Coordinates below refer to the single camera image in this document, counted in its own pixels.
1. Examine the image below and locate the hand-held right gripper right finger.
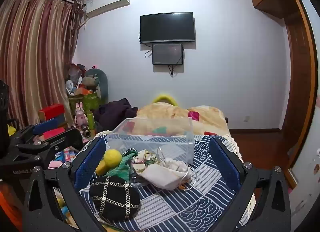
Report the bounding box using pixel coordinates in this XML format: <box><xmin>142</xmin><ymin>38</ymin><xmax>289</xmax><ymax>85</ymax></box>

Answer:
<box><xmin>209</xmin><ymin>137</ymin><xmax>292</xmax><ymax>232</ymax></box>

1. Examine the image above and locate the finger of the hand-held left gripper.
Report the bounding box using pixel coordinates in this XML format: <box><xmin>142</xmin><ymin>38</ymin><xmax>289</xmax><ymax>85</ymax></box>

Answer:
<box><xmin>10</xmin><ymin>118</ymin><xmax>59</xmax><ymax>146</ymax></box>
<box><xmin>15</xmin><ymin>127</ymin><xmax>84</xmax><ymax>171</ymax></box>

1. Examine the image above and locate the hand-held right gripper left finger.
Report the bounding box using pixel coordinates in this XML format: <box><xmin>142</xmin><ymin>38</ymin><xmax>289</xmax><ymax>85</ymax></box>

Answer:
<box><xmin>22</xmin><ymin>137</ymin><xmax>107</xmax><ymax>232</ymax></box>

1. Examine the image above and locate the yellow felt ball toy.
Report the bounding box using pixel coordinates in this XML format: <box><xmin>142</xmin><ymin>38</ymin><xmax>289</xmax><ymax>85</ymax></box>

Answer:
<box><xmin>95</xmin><ymin>149</ymin><xmax>123</xmax><ymax>176</ymax></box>

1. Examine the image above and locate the green knitted cloth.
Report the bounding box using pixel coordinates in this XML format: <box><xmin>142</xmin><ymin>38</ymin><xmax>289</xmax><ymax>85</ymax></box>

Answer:
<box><xmin>104</xmin><ymin>152</ymin><xmax>138</xmax><ymax>185</ymax></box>

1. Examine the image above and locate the black pouch with chain grid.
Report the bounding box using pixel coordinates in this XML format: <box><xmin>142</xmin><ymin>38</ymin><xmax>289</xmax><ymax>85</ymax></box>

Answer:
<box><xmin>89</xmin><ymin>176</ymin><xmax>141</xmax><ymax>222</ymax></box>

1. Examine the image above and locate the white cotton bundle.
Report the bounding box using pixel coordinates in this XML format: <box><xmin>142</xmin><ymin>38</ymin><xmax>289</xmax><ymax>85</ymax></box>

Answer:
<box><xmin>160</xmin><ymin>158</ymin><xmax>190</xmax><ymax>173</ymax></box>

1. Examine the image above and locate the cream embroidered sachet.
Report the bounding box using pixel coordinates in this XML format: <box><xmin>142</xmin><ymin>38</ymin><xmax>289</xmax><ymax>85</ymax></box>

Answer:
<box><xmin>132</xmin><ymin>149</ymin><xmax>163</xmax><ymax>173</ymax></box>

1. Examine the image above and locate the white cloth pouch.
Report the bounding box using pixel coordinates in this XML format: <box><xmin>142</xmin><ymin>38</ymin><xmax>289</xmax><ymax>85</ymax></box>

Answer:
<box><xmin>140</xmin><ymin>164</ymin><xmax>194</xmax><ymax>191</ymax></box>

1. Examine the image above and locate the clear plastic box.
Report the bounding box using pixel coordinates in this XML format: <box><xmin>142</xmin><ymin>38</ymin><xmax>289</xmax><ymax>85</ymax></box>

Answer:
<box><xmin>105</xmin><ymin>118</ymin><xmax>195</xmax><ymax>166</ymax></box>

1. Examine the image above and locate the pink box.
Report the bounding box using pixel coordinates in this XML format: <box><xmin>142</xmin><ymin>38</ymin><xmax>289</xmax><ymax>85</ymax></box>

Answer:
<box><xmin>43</xmin><ymin>127</ymin><xmax>67</xmax><ymax>140</ymax></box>

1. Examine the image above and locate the red box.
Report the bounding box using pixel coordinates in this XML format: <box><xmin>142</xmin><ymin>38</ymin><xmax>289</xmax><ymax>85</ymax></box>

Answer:
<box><xmin>37</xmin><ymin>103</ymin><xmax>65</xmax><ymax>121</ymax></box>

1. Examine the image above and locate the pink rabbit doll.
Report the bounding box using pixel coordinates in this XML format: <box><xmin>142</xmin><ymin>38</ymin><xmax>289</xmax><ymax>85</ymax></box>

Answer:
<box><xmin>75</xmin><ymin>102</ymin><xmax>89</xmax><ymax>132</ymax></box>

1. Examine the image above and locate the green cylinder bottle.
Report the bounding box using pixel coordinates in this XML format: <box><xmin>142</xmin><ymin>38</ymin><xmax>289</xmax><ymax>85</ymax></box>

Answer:
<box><xmin>86</xmin><ymin>112</ymin><xmax>96</xmax><ymax>132</ymax></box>

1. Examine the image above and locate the green cardboard box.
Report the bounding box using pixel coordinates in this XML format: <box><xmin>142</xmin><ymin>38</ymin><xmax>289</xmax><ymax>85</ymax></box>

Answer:
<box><xmin>69</xmin><ymin>92</ymin><xmax>99</xmax><ymax>116</ymax></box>

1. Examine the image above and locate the dark purple clothes pile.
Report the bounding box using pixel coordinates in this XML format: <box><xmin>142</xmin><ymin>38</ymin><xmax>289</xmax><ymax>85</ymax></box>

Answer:
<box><xmin>94</xmin><ymin>98</ymin><xmax>139</xmax><ymax>132</ymax></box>

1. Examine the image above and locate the blue white patterned cloth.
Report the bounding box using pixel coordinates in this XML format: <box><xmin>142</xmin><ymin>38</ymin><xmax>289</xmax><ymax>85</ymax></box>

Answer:
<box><xmin>79</xmin><ymin>133</ymin><xmax>251</xmax><ymax>232</ymax></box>

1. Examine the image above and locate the green plush toy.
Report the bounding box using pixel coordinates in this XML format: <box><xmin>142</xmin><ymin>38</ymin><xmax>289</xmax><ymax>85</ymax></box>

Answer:
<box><xmin>82</xmin><ymin>68</ymin><xmax>109</xmax><ymax>105</ymax></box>

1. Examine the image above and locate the red striped curtain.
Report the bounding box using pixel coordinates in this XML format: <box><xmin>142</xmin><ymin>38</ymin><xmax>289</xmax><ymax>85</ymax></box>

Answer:
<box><xmin>0</xmin><ymin>0</ymin><xmax>84</xmax><ymax>129</ymax></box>

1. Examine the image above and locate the cream printed blanket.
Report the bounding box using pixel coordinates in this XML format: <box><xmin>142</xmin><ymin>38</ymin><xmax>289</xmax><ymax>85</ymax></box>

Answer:
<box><xmin>136</xmin><ymin>102</ymin><xmax>228</xmax><ymax>136</ymax></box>

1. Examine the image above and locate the orange cloth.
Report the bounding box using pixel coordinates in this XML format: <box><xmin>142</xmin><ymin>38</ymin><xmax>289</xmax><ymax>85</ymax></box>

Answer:
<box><xmin>0</xmin><ymin>189</ymin><xmax>23</xmax><ymax>232</ymax></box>

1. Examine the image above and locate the yellow round cushion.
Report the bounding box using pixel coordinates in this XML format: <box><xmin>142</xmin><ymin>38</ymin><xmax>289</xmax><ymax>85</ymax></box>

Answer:
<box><xmin>152</xmin><ymin>92</ymin><xmax>178</xmax><ymax>106</ymax></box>

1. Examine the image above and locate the brown wooden wardrobe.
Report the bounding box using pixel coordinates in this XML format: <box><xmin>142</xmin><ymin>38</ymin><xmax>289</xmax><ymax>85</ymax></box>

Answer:
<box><xmin>247</xmin><ymin>0</ymin><xmax>319</xmax><ymax>171</ymax></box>

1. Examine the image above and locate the white air conditioner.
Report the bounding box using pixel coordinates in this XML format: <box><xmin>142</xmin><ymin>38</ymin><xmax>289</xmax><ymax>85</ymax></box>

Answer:
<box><xmin>84</xmin><ymin>0</ymin><xmax>131</xmax><ymax>19</ymax></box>

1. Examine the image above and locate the small black wall monitor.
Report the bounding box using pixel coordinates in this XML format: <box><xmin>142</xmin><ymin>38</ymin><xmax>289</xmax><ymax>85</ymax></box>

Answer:
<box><xmin>152</xmin><ymin>43</ymin><xmax>184</xmax><ymax>66</ymax></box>

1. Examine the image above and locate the black wall television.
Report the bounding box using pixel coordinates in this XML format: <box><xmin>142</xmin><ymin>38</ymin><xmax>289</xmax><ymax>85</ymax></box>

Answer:
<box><xmin>140</xmin><ymin>12</ymin><xmax>195</xmax><ymax>44</ymax></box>

